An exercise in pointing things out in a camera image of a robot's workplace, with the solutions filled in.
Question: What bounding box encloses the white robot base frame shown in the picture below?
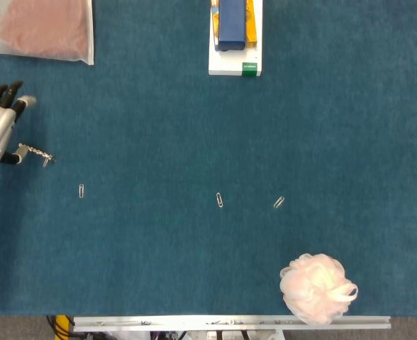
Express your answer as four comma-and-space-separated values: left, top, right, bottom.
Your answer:
112, 329, 284, 340

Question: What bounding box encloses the yellow orange box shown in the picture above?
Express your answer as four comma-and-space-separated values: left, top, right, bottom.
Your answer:
244, 0, 258, 46

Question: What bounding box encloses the dark blue long box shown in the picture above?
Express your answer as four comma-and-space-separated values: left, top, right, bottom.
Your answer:
216, 0, 248, 52

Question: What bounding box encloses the blue felt table cloth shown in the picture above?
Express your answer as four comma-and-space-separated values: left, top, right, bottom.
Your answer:
0, 0, 417, 318

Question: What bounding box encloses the pink mesh bath pouf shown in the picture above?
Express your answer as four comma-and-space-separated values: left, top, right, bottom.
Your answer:
279, 253, 359, 326

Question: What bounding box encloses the aluminium profile rail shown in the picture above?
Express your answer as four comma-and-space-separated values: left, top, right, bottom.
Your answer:
72, 314, 392, 333

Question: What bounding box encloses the white box with green label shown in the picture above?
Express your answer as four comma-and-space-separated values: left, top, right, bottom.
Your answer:
208, 0, 264, 78

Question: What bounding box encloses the frosted bag with red cloth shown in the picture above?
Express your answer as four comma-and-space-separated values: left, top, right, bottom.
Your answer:
0, 0, 95, 66

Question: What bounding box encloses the silver bead chain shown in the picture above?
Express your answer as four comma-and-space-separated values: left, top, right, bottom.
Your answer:
18, 143, 56, 164

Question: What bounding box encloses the teal yellow box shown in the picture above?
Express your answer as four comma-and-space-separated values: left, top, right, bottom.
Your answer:
210, 0, 221, 50

